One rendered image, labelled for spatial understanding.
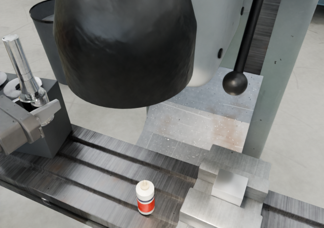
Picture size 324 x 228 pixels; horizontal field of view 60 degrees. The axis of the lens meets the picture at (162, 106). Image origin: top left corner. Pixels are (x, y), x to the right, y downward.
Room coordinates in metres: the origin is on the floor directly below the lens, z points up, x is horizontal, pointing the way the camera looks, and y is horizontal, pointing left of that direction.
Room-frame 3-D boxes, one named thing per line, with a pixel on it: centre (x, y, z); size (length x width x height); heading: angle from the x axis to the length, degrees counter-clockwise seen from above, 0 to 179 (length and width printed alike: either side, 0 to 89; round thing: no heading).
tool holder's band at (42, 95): (0.40, 0.24, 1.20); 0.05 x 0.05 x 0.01
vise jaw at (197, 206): (0.27, -0.11, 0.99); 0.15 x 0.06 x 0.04; 65
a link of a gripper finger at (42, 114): (0.38, 0.21, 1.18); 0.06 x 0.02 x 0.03; 144
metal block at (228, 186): (0.32, -0.14, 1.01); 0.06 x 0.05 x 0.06; 65
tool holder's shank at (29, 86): (0.40, 0.24, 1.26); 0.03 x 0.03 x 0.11
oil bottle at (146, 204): (0.34, 0.04, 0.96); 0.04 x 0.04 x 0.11
